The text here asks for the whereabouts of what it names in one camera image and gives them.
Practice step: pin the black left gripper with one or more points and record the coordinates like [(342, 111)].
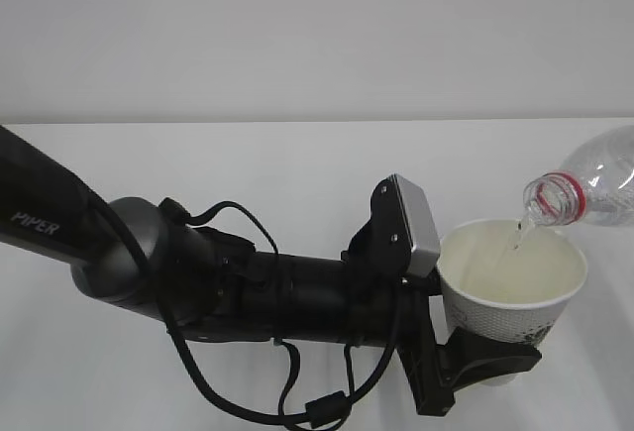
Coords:
[(394, 313)]

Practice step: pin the white paper cup green print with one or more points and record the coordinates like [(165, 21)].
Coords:
[(506, 281)]

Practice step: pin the clear Nongfu Spring water bottle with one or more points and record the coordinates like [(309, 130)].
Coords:
[(593, 185)]

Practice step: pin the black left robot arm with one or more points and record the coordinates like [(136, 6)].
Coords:
[(219, 288)]

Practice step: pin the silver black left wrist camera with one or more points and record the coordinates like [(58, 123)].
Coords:
[(400, 238)]

